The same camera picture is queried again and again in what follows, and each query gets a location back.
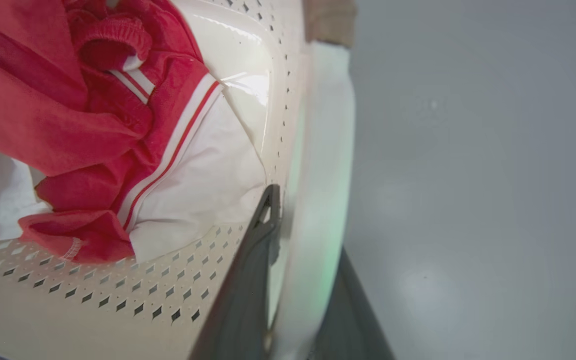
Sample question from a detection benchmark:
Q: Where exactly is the beige wooden furniture piece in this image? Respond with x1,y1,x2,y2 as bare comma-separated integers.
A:
303,0,358,49

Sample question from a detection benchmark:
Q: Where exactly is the white perforated plastic laundry basket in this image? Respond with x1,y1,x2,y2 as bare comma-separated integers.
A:
0,0,357,360

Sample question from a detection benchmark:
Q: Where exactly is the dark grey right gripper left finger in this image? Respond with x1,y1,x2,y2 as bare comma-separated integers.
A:
188,184,282,360

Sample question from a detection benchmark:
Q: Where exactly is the red garment with white stripes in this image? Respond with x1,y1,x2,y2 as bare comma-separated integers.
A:
0,0,225,265

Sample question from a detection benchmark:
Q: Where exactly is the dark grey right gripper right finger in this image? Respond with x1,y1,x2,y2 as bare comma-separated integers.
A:
310,247,395,360

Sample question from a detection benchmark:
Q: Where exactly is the white cloth garment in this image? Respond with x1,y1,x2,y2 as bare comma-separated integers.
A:
0,92,267,264

